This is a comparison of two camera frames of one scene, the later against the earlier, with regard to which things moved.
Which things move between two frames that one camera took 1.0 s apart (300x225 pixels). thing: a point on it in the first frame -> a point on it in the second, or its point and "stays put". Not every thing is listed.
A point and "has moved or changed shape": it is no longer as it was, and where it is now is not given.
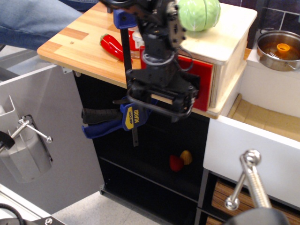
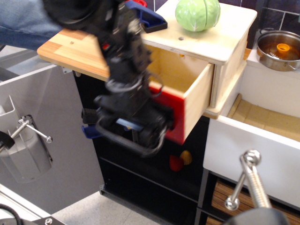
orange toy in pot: (282, 48) stays put
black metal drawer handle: (135, 103) -> (147, 153)
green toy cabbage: (198, 15) stays put
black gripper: (160, 81) -> (129, 99)
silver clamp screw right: (249, 159) stays put
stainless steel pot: (278, 50) stays put
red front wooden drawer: (195, 67) has moved or changed shape
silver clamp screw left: (24, 123) stays put
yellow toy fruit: (187, 157) stays put
